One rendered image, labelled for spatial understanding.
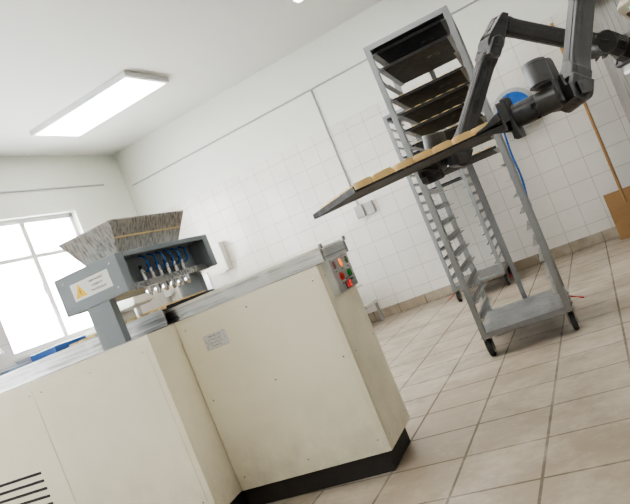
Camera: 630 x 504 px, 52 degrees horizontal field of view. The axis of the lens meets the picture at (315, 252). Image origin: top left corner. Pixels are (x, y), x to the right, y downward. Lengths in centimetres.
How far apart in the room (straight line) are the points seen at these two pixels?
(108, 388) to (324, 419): 88
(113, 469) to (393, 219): 458
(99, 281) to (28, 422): 76
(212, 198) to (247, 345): 515
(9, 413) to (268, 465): 116
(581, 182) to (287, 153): 301
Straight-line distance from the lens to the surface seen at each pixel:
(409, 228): 678
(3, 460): 330
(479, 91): 221
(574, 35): 174
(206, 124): 768
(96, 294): 272
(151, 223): 297
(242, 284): 259
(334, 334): 247
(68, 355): 308
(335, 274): 249
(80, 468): 302
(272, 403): 265
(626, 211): 628
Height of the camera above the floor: 86
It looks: 1 degrees up
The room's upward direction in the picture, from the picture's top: 22 degrees counter-clockwise
